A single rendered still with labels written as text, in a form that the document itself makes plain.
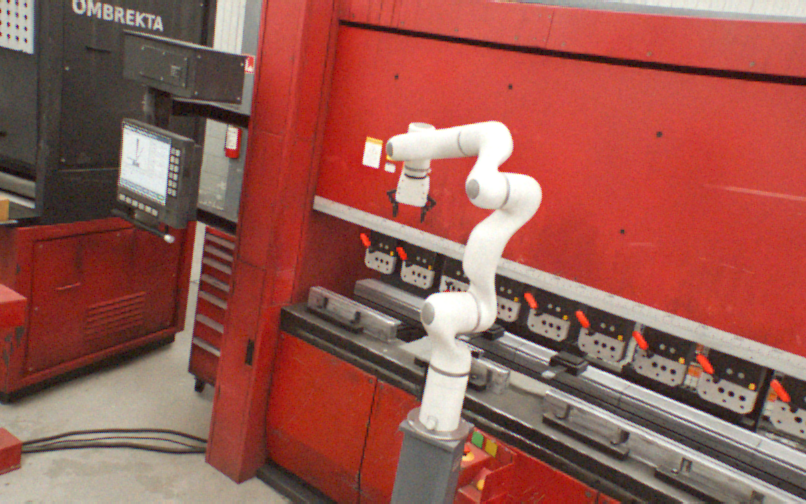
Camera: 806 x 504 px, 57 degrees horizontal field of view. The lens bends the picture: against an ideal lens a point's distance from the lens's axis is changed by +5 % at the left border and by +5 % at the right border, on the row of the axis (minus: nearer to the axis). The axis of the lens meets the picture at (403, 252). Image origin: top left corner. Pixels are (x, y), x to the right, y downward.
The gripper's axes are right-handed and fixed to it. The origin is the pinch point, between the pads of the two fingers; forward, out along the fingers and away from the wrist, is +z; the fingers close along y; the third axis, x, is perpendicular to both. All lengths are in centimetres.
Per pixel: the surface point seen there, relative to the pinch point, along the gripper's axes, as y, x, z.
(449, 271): -14, -36, 35
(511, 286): -39, -25, 29
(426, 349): -13, -14, 59
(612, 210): -65, -20, -10
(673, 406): -106, -24, 62
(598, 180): -59, -25, -18
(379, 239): 20, -52, 35
